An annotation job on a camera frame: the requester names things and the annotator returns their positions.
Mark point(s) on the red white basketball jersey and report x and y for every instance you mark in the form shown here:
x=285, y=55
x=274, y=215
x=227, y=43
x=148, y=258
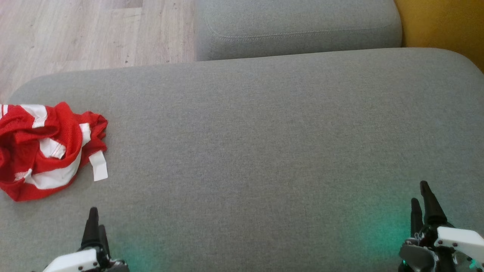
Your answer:
x=49, y=177

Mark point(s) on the grey sofa seat cushion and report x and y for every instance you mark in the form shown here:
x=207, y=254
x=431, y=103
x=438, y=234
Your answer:
x=264, y=151

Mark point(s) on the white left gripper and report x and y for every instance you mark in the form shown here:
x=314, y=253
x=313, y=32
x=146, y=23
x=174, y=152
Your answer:
x=75, y=261

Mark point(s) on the mustard yellow cushion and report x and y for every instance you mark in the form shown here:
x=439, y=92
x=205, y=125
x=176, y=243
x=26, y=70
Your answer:
x=446, y=22

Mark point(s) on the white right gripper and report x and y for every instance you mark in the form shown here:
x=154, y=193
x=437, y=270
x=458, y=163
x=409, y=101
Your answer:
x=459, y=240

